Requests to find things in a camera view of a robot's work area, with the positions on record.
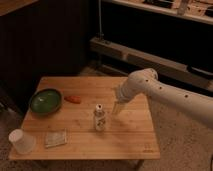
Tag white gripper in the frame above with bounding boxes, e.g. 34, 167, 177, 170
112, 85, 129, 115

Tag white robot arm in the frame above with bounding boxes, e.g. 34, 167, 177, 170
115, 68, 213, 129

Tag wooden table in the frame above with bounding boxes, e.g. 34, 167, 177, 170
9, 77, 160, 160

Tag orange carrot toy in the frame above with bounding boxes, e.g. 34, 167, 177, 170
64, 96, 81, 104

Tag grey shelf beam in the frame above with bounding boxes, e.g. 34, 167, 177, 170
90, 37, 213, 92

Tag green bowl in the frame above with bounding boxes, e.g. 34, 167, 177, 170
29, 88, 62, 116

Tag small folded cloth packet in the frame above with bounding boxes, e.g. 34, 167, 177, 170
45, 130, 67, 148

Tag metal pole stand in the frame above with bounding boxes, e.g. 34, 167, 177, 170
98, 0, 104, 41

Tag dark cabinet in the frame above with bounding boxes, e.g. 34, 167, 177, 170
0, 0, 89, 111

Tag white plastic cup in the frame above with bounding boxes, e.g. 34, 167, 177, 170
9, 129, 36, 154

